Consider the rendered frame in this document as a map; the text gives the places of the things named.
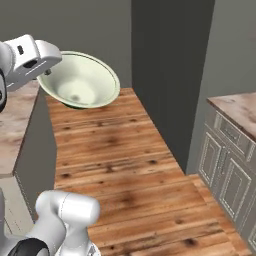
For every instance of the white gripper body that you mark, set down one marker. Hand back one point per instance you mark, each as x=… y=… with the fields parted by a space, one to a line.
x=48 y=55

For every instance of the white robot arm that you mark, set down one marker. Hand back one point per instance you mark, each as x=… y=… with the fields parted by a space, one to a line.
x=68 y=213

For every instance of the tall dark grey cabinet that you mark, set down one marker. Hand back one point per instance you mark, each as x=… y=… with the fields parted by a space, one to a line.
x=170 y=76

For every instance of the pale green bowl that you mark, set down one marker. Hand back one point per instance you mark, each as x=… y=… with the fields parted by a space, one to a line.
x=83 y=80

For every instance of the grey island with marble top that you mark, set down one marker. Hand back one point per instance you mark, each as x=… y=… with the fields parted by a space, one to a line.
x=15 y=126

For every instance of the grey cupboard run, marble top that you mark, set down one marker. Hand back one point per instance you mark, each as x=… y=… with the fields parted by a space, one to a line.
x=230 y=160

